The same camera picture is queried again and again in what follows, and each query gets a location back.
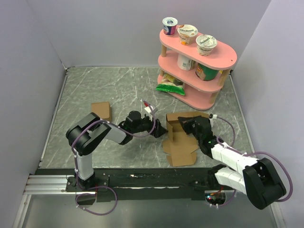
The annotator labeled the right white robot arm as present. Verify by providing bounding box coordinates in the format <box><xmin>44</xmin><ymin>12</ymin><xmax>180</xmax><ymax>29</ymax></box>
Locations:
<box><xmin>178</xmin><ymin>116</ymin><xmax>293</xmax><ymax>209</ymax></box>

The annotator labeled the small folded cardboard box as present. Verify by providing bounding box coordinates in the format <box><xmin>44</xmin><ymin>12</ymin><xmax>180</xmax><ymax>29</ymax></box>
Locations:
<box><xmin>91</xmin><ymin>101</ymin><xmax>112</xmax><ymax>122</ymax></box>

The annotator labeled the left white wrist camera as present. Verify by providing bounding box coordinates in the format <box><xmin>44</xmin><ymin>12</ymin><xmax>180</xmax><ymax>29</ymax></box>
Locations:
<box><xmin>142</xmin><ymin>100</ymin><xmax>158</xmax><ymax>120</ymax></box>

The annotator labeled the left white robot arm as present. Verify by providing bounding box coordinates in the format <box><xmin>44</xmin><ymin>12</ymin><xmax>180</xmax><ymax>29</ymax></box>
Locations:
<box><xmin>66</xmin><ymin>111</ymin><xmax>168</xmax><ymax>191</ymax></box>

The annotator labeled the green can middle shelf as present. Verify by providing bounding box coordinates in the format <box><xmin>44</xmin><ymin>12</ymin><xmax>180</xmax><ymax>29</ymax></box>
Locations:
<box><xmin>195</xmin><ymin>63</ymin><xmax>219</xmax><ymax>81</ymax></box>

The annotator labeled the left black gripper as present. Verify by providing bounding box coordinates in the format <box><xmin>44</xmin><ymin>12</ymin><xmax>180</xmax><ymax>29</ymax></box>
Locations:
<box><xmin>132</xmin><ymin>114</ymin><xmax>168</xmax><ymax>138</ymax></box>

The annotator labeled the white container middle shelf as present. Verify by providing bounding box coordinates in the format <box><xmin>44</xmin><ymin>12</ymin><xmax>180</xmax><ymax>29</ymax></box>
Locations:
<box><xmin>177</xmin><ymin>54</ymin><xmax>195</xmax><ymax>71</ymax></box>

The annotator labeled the purple cable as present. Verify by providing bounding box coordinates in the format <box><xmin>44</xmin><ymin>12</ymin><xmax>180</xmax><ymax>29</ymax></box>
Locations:
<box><xmin>71</xmin><ymin>101</ymin><xmax>157</xmax><ymax>216</ymax></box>
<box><xmin>212</xmin><ymin>115</ymin><xmax>294</xmax><ymax>207</ymax></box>

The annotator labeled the white blue yogurt cup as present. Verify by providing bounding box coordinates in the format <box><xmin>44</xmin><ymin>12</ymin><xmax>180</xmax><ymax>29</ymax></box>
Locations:
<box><xmin>162</xmin><ymin>17</ymin><xmax>178</xmax><ymax>36</ymax></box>

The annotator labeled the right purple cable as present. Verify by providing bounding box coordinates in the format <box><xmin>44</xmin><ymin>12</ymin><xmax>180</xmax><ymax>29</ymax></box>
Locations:
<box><xmin>212</xmin><ymin>115</ymin><xmax>294</xmax><ymax>207</ymax></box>

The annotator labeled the Chobani peach yogurt cup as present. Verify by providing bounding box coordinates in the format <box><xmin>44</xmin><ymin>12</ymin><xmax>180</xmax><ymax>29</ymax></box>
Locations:
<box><xmin>177</xmin><ymin>24</ymin><xmax>198</xmax><ymax>46</ymax></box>

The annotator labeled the Chobani white yogurt cup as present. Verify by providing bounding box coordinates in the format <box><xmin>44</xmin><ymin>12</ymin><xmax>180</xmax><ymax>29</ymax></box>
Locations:
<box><xmin>196</xmin><ymin>34</ymin><xmax>218</xmax><ymax>56</ymax></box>

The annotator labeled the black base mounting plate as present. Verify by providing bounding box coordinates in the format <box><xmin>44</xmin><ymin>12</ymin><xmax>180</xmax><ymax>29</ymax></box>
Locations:
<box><xmin>65</xmin><ymin>167</ymin><xmax>238</xmax><ymax>202</ymax></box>

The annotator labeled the pink three-tier shelf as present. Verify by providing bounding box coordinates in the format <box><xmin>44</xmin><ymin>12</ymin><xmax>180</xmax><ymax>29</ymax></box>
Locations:
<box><xmin>157</xmin><ymin>31</ymin><xmax>238</xmax><ymax>110</ymax></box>

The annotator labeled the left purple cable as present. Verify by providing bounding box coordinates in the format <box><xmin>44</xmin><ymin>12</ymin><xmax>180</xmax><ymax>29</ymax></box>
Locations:
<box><xmin>71</xmin><ymin>101</ymin><xmax>157</xmax><ymax>216</ymax></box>

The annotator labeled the green snack bag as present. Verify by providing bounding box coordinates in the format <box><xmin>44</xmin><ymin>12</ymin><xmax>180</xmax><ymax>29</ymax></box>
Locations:
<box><xmin>156</xmin><ymin>73</ymin><xmax>185</xmax><ymax>95</ymax></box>

